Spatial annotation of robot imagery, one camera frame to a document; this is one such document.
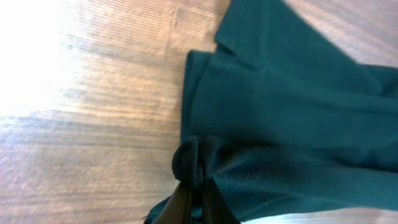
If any black garment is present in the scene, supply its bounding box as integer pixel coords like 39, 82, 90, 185
143, 0, 398, 224

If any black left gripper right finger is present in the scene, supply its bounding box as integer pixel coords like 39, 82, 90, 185
202, 179, 240, 224

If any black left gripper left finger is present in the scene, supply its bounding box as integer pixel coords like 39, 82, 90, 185
154, 183, 193, 224

